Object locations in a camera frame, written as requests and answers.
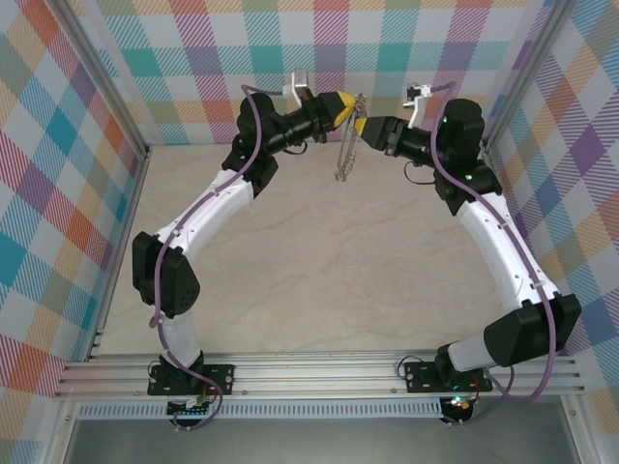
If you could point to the left white camera bracket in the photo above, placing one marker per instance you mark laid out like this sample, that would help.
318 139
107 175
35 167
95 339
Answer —
291 92

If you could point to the small circuit board with LEDs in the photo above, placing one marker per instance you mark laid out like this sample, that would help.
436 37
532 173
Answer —
459 405

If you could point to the white camera bracket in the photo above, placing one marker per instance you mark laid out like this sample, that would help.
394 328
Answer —
291 92
417 113

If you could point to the aluminium side rail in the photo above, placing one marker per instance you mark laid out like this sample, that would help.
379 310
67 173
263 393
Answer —
130 205
488 153

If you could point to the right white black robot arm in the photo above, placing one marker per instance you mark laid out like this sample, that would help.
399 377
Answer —
493 241

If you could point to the aluminium slotted frame rail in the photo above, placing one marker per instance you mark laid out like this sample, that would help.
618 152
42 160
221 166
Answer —
314 374

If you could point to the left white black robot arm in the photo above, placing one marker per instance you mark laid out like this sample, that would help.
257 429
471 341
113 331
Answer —
203 217

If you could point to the small green circuit board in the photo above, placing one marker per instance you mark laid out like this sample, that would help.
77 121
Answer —
191 411

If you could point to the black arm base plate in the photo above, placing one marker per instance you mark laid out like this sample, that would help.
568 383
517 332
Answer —
418 374
222 379

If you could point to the aluminium corner post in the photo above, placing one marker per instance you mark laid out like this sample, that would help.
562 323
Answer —
103 77
528 72

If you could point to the aluminium frame leg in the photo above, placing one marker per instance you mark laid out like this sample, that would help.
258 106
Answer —
58 435
580 430

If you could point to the right white camera bracket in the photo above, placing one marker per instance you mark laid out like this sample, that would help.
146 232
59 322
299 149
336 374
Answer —
417 113

